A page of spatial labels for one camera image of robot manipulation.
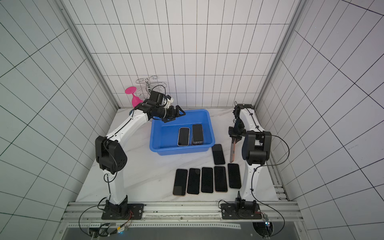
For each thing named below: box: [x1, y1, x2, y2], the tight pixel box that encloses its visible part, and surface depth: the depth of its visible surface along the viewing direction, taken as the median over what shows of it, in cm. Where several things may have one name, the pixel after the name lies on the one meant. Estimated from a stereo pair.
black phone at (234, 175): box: [227, 163, 242, 189], surface depth 88 cm
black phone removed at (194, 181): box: [186, 167, 201, 195], surface depth 84 cm
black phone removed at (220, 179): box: [214, 166, 228, 192], surface depth 86 cm
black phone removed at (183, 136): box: [177, 127, 190, 146], surface depth 100 cm
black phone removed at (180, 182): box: [173, 169, 188, 196], surface depth 85 cm
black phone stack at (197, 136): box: [191, 124, 204, 145], surface depth 102 cm
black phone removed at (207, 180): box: [201, 167, 214, 193], surface depth 85 cm
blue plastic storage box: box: [149, 109, 216, 156], surface depth 99 cm
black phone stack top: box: [212, 144, 225, 165], surface depth 94 cm
